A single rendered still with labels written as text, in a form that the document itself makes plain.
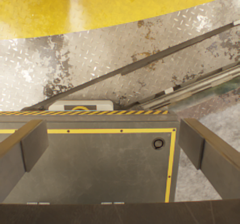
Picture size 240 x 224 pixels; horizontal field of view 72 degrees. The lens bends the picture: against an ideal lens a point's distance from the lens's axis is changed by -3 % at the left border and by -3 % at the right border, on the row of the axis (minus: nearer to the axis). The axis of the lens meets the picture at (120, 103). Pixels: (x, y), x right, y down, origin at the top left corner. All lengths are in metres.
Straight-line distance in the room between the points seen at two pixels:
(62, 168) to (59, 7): 0.64
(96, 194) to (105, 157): 0.15
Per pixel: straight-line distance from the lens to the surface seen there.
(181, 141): 0.16
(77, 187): 0.65
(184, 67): 0.86
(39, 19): 0.88
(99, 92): 0.82
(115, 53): 0.80
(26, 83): 0.91
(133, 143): 0.54
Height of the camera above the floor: 0.80
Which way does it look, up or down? 75 degrees down
